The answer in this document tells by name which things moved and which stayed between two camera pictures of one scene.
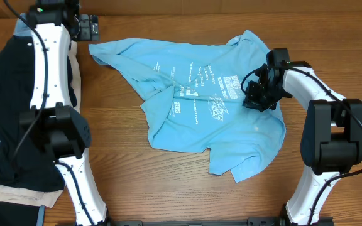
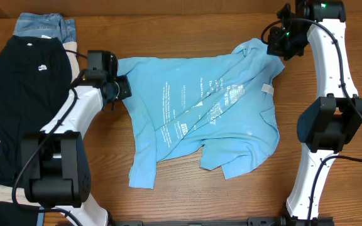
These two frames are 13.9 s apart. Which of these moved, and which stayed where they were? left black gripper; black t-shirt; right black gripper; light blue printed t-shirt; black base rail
Moved: light blue printed t-shirt; left black gripper; right black gripper
Stayed: black base rail; black t-shirt
